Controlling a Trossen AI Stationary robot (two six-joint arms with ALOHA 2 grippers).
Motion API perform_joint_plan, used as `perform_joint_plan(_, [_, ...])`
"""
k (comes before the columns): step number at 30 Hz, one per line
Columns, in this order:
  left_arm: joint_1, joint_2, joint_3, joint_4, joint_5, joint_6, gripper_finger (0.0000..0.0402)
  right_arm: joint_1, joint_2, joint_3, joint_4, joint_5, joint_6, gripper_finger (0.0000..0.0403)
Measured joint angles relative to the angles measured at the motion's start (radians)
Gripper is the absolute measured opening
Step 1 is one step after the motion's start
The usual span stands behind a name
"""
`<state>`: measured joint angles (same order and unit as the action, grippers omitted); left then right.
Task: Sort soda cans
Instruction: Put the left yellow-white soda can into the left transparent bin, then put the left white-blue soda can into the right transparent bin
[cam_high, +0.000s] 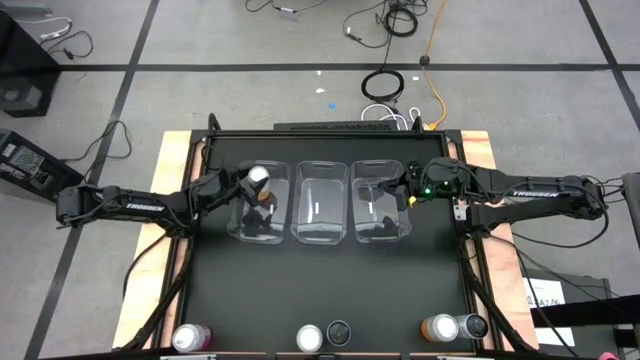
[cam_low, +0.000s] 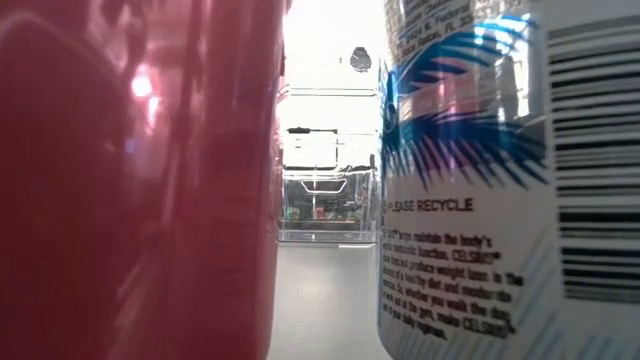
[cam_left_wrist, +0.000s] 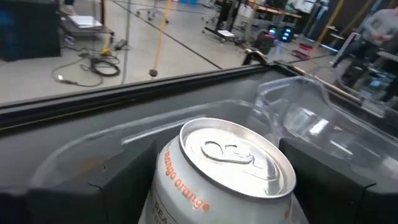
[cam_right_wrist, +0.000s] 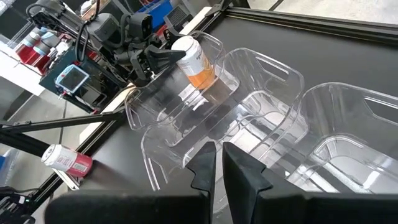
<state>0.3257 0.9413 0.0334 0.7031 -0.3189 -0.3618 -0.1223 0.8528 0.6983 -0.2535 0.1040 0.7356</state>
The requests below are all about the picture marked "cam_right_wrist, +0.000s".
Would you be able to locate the dark equipment cart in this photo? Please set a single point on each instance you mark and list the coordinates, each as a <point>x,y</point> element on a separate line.
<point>93,90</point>

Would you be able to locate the grey vented box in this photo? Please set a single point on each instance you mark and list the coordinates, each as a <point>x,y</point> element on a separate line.
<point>178,15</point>

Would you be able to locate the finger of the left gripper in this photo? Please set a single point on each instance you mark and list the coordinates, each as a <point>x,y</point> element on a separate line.
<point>164,59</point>
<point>168,36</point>

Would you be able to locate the orange and white soda can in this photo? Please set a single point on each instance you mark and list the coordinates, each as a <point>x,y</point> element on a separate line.
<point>194,62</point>

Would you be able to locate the red tool case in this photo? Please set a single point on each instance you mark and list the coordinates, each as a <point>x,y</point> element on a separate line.
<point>28,56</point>

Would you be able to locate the tablet with light-blue case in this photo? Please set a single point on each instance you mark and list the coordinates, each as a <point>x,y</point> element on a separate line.
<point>72,79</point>

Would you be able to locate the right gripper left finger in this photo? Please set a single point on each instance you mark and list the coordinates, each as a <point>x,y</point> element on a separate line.
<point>206,168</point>

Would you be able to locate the black diagonal frame strut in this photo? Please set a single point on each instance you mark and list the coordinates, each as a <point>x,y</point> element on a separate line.
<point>62,122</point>

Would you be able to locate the white desk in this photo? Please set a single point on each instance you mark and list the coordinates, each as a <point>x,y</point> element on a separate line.
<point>15,77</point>

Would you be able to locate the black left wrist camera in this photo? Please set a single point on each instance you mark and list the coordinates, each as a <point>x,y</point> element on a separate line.
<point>140,26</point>

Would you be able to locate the blue crate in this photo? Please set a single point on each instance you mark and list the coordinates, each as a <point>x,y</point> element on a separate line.
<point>158,14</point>

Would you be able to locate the pink and white soda can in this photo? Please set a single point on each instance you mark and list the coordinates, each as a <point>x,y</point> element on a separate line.
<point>71,161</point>

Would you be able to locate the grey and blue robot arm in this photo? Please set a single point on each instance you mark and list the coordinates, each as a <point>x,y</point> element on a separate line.
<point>46,42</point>

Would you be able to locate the clear plastic bin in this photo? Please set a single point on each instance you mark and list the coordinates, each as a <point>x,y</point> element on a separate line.
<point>161,102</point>
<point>342,155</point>
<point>236,62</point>

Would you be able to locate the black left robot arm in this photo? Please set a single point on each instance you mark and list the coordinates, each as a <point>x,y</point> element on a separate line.
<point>102,28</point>

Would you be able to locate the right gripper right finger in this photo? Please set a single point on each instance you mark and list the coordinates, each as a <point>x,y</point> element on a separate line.
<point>239,174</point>

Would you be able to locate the black device with green light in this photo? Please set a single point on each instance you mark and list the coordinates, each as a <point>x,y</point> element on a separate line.
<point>12,205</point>

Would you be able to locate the silver table edge bracket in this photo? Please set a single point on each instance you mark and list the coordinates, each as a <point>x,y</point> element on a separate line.
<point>70,182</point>

